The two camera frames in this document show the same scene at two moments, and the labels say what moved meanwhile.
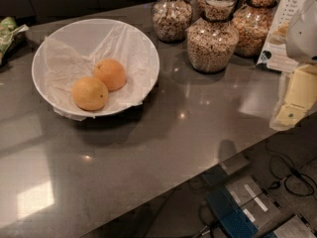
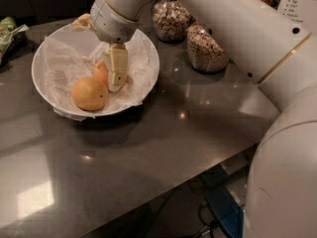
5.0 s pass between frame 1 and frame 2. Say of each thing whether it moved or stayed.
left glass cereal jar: stayed
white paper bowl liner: stayed
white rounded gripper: moved
